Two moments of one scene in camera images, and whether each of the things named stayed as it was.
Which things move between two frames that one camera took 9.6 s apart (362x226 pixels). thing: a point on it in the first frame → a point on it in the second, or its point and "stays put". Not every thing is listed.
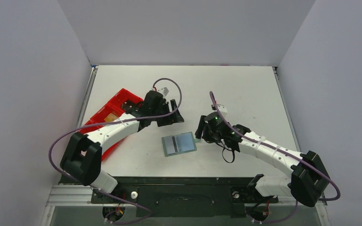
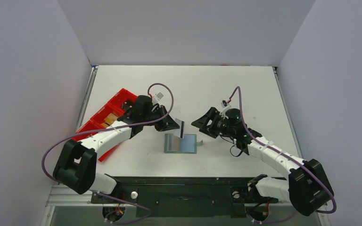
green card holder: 177,144 stays put
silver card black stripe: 171,144 → 179,132
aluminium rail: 80,195 stays put
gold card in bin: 110,117 stays put
